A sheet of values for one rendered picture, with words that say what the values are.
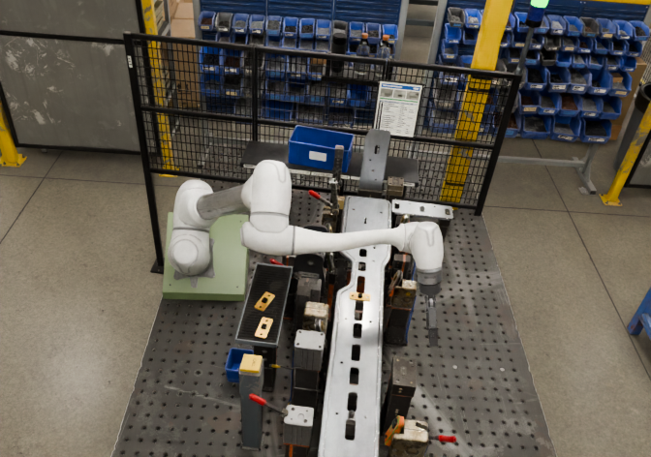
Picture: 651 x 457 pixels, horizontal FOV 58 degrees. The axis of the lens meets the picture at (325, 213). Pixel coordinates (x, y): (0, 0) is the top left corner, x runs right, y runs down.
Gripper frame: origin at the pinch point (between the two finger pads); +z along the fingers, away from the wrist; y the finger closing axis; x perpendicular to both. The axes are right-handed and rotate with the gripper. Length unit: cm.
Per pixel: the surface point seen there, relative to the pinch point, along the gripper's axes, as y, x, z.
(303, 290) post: -4.8, -46.1, -16.9
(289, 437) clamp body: 38, -48, 16
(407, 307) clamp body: -25.1, -7.9, -0.6
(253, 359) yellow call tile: 33, -58, -9
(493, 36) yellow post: -86, 39, -106
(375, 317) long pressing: -10.3, -20.4, -3.2
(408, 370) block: 13.1, -9.3, 7.0
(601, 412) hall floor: -95, 93, 93
